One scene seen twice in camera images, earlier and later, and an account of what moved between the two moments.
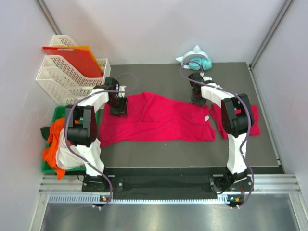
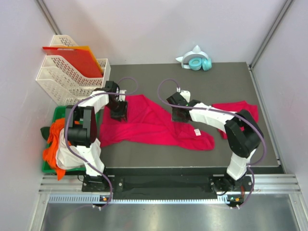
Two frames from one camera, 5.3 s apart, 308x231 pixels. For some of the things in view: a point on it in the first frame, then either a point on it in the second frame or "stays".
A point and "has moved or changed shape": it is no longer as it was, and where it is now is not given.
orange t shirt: x=49 y=153 stays
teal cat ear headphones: x=196 y=59 stays
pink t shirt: x=151 y=117 has moved or changed shape
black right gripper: x=201 y=102 → x=175 y=118
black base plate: x=231 y=186 stays
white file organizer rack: x=64 y=83 stays
